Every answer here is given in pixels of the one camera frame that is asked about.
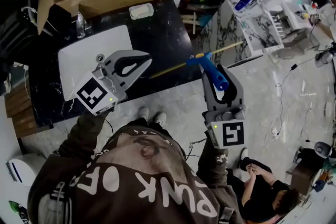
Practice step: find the wooden cabinet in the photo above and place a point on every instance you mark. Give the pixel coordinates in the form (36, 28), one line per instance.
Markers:
(18, 112)

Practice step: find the white sink basin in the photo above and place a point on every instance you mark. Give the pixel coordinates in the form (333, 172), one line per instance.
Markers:
(84, 52)

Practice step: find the white soap dish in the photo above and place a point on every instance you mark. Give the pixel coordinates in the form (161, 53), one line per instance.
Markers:
(141, 11)

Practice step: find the white floor socket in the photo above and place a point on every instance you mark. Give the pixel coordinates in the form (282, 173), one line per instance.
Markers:
(274, 131)

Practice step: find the person's left forearm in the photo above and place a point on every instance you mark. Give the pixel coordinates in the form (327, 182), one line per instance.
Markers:
(84, 139)

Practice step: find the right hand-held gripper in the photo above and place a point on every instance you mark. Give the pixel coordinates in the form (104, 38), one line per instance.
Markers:
(231, 133)

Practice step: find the person's right white shoe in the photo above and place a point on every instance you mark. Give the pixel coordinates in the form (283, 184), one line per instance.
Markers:
(160, 119)

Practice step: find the blue bottle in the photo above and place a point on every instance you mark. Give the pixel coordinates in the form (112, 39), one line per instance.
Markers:
(242, 2)

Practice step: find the person's brown printed hoodie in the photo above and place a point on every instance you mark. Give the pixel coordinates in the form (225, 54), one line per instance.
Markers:
(144, 191)

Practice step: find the black marble vanity counter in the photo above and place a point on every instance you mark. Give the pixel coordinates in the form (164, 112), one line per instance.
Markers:
(162, 42)

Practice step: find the person's right forearm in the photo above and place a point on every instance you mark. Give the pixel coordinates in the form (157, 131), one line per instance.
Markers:
(215, 168)

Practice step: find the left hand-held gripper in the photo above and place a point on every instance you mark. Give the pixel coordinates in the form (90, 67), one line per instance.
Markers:
(93, 95)

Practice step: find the white marble cabinet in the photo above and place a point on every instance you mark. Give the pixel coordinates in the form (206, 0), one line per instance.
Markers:
(236, 31)

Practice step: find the person's left white shoe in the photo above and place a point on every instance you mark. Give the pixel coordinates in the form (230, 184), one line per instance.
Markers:
(143, 113)

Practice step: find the person's white shoe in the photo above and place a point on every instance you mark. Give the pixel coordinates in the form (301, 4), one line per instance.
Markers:
(160, 119)
(143, 113)

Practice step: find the blue squeegee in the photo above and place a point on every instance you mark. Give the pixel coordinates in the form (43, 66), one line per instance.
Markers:
(214, 73)

